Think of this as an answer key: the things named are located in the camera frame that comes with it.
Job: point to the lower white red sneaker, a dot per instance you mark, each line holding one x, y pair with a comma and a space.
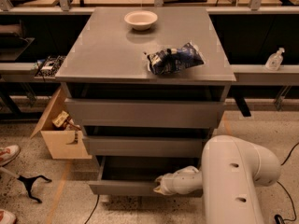
7, 217

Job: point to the black patterned notebook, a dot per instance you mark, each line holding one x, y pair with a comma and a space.
49, 67

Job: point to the small box in carton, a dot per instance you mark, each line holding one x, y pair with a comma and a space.
61, 120

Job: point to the blue crumpled chip bag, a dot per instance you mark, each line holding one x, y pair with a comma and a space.
170, 61

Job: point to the cardboard box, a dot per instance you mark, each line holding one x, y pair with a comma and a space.
64, 142

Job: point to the grey middle drawer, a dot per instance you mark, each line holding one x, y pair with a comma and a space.
143, 147

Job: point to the upper white red sneaker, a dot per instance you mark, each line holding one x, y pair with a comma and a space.
8, 154

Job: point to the grey top drawer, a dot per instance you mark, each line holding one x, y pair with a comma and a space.
156, 114

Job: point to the grey bottom drawer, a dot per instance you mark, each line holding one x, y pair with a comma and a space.
134, 176

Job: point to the white bowl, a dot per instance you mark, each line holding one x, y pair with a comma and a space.
141, 20

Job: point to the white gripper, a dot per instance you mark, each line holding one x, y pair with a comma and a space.
172, 183

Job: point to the white red sneaker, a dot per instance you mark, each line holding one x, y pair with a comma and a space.
8, 154
7, 217

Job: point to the grey drawer cabinet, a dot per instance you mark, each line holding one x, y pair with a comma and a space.
102, 67

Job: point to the grey workbench shelf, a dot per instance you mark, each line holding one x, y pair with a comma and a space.
242, 24

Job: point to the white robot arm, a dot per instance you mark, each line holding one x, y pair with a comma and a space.
231, 169

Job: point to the grey drawer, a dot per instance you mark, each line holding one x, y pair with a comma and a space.
143, 147
134, 176
156, 114

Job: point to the hand sanitizer bottle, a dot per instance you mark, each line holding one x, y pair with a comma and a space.
274, 61

